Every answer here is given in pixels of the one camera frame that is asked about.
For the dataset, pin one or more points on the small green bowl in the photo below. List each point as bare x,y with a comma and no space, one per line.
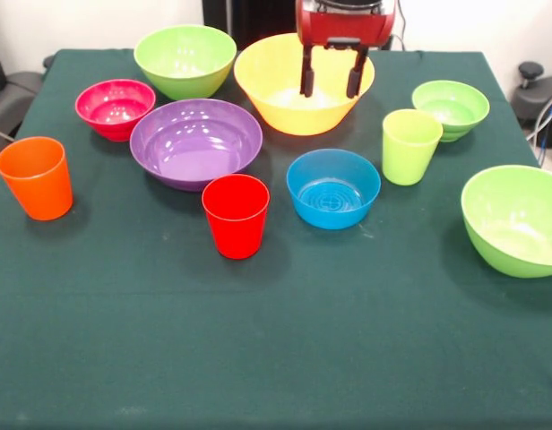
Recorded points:
455,107

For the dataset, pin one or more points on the red cup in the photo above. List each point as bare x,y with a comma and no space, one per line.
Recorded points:
235,233

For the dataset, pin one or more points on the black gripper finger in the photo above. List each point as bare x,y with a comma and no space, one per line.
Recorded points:
356,80
307,76

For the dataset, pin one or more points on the small black armrest pad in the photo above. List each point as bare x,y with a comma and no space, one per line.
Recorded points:
49,61

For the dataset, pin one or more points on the yellow-green cup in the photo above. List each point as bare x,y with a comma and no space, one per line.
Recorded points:
406,161

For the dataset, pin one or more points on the large yellow bowl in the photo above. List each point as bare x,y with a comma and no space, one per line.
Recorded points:
276,112

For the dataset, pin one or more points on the orange cup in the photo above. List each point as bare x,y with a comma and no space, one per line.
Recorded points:
38,192

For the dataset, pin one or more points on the purple bowl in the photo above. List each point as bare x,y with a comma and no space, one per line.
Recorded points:
191,143

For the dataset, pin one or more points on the pink bowl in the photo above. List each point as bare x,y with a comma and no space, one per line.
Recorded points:
114,127

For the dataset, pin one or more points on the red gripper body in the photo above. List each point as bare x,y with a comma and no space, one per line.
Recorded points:
343,27

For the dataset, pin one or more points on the black knobbed stand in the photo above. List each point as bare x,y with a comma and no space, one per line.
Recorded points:
531,71

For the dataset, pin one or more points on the large light green bowl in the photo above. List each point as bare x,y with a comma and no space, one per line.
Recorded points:
504,251
182,54

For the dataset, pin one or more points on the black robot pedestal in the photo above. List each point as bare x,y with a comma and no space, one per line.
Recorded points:
253,18

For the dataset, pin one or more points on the blue bowl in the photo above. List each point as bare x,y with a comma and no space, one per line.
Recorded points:
334,215

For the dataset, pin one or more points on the grey chair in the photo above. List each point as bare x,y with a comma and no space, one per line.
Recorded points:
9,103

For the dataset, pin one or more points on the dark green tablecloth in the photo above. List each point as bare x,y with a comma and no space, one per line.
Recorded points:
276,336

